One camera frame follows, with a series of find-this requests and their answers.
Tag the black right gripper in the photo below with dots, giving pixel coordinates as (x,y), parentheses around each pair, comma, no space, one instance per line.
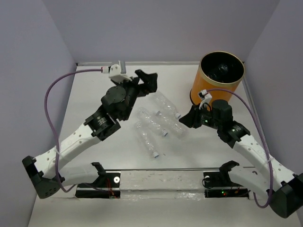
(192,118)

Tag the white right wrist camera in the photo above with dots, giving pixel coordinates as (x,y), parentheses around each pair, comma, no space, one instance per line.
(205,97)

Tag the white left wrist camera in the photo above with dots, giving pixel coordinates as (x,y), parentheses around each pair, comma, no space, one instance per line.
(117,72)

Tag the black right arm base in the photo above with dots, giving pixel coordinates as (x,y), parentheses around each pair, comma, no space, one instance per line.
(218,184)

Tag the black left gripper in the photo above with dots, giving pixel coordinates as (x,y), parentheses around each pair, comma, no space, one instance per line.
(151,82)

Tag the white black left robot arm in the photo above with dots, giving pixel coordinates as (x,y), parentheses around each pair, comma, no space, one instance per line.
(48,172)

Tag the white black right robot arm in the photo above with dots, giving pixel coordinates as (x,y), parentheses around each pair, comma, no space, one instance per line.
(272,180)

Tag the clear plastic bottle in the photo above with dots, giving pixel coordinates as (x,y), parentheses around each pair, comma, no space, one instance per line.
(164,105)
(171,124)
(151,122)
(147,139)

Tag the metal rail strip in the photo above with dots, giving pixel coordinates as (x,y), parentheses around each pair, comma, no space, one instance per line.
(167,169)

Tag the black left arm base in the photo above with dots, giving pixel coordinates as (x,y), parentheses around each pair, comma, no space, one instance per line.
(106,185)

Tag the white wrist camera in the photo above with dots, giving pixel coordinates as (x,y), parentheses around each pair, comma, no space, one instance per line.
(117,72)
(205,97)

